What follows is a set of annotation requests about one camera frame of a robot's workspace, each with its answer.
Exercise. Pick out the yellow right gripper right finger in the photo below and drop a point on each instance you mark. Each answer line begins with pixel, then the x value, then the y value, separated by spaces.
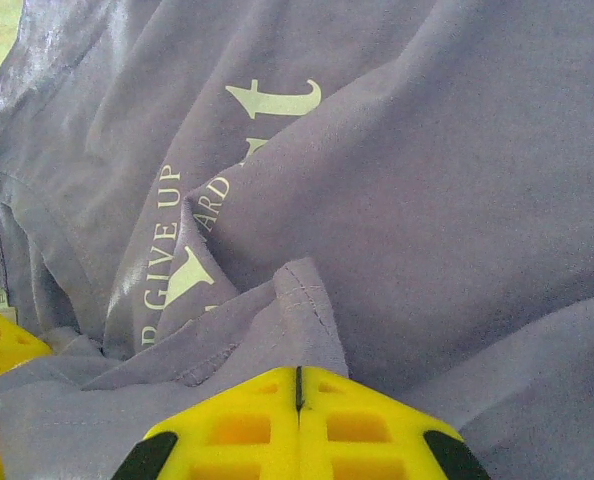
pixel 367 435

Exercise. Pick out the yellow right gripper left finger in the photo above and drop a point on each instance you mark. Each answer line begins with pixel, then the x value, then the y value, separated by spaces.
pixel 237 435

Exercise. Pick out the purple t-shirt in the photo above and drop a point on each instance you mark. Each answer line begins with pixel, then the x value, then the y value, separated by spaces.
pixel 402 225

